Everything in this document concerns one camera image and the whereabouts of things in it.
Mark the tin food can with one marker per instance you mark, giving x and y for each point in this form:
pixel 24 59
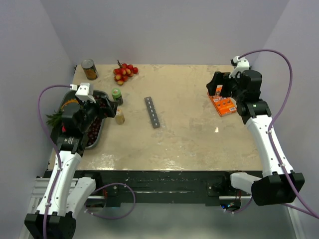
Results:
pixel 89 69

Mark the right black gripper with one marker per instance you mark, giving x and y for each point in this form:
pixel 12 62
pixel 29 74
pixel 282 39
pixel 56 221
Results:
pixel 219 79

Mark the dark grey tray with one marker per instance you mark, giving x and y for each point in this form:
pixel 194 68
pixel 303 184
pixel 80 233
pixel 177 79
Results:
pixel 70 95

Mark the orange cardboard box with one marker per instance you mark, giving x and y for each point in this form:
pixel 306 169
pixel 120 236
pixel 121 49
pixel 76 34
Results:
pixel 224 106

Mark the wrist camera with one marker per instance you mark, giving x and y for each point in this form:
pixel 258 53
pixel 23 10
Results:
pixel 83 92
pixel 240 65

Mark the dark purple grape bunch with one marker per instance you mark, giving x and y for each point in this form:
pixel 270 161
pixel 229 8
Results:
pixel 94 132

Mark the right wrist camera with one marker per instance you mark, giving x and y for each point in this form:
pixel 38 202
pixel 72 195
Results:
pixel 240 65

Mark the black base frame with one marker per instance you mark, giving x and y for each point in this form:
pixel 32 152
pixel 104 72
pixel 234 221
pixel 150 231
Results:
pixel 161 187

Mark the red cherry bunch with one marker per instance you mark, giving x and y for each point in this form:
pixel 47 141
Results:
pixel 123 72

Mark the grey weekly pill organizer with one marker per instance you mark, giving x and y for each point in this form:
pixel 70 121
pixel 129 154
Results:
pixel 152 112

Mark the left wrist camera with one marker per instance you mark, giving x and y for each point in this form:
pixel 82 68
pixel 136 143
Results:
pixel 83 92

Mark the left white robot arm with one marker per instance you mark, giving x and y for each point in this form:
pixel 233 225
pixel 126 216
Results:
pixel 55 216

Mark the green lid bottle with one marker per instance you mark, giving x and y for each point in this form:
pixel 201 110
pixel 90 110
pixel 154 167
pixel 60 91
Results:
pixel 117 96

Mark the toy pineapple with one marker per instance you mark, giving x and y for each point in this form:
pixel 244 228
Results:
pixel 55 119

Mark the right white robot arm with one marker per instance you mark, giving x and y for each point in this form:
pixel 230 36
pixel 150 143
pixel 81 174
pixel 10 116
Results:
pixel 279 182

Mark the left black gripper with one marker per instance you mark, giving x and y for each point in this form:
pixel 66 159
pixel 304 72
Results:
pixel 111 106

